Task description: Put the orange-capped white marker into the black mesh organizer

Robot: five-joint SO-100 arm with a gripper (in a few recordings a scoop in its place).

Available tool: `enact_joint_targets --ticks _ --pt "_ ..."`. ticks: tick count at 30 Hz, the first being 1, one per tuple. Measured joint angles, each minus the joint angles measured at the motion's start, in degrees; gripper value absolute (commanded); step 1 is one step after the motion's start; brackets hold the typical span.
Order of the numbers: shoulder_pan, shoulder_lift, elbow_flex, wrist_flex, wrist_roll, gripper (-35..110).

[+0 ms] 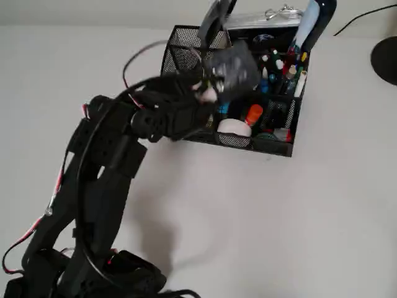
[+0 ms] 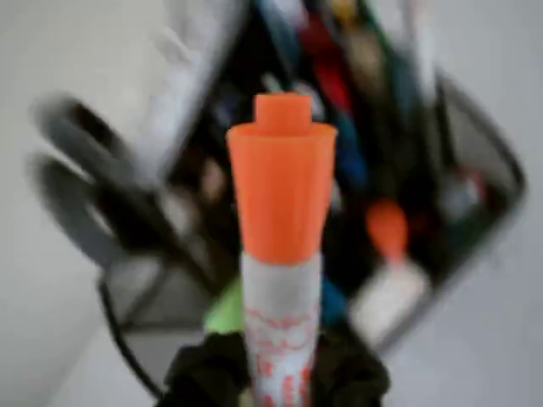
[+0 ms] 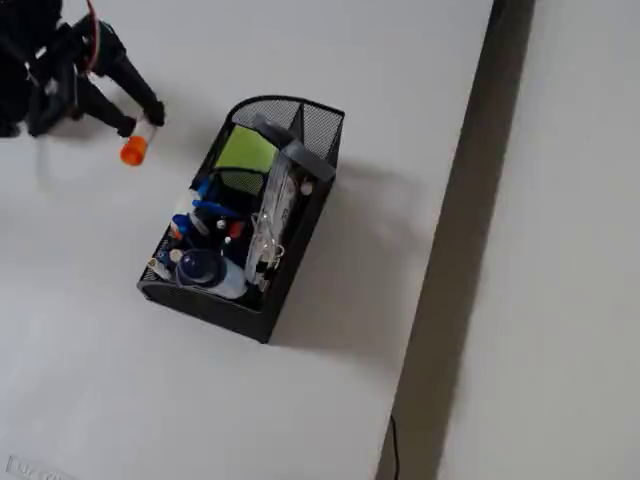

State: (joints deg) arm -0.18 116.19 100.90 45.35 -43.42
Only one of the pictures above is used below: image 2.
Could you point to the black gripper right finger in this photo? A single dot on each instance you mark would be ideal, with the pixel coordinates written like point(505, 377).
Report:
point(352, 373)

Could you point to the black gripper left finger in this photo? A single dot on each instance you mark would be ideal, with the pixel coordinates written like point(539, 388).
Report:
point(208, 373)

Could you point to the white marker with orange cap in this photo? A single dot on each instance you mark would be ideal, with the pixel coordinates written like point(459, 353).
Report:
point(280, 191)

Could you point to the dark blue blurry object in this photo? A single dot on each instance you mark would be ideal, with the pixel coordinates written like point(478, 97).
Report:
point(350, 161)

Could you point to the black mesh desk organizer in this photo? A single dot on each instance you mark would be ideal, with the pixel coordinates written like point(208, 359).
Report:
point(488, 169)

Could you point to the green sticky note pad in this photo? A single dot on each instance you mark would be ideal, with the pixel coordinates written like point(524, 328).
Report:
point(225, 313)

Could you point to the small orange tipped item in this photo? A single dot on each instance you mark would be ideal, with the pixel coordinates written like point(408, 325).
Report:
point(386, 224)

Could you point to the white tape roll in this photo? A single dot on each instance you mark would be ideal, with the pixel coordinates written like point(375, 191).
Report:
point(59, 127)

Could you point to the red pen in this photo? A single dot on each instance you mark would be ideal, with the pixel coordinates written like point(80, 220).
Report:
point(326, 72)

